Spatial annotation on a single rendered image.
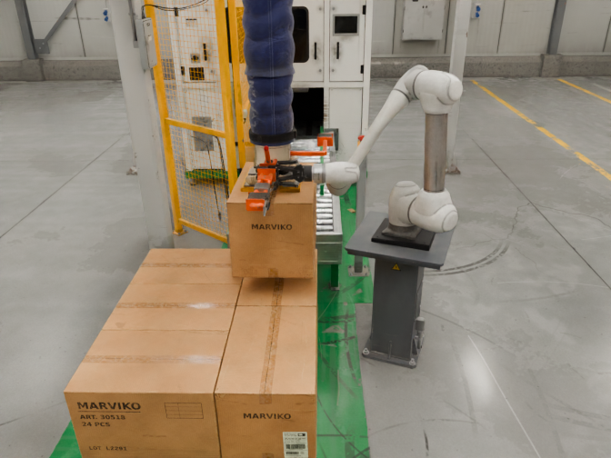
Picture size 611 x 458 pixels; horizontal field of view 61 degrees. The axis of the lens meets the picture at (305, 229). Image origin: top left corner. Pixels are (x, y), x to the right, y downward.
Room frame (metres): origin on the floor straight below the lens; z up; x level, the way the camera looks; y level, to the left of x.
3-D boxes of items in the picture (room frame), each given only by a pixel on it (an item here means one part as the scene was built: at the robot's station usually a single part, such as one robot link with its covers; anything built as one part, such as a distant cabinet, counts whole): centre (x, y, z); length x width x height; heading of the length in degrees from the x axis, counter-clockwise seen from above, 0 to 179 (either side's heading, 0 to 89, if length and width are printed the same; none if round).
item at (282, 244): (2.50, 0.15, 0.87); 0.60 x 0.40 x 0.40; 177
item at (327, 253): (2.82, 0.13, 0.48); 0.70 x 0.03 x 0.15; 88
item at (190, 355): (2.15, 0.45, 0.34); 1.20 x 1.00 x 0.40; 178
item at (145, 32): (3.59, 1.02, 1.62); 0.20 x 0.05 x 0.30; 178
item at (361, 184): (3.38, -0.39, 0.50); 0.07 x 0.07 x 1.00; 88
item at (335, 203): (3.98, -0.24, 0.50); 2.31 x 0.05 x 0.19; 178
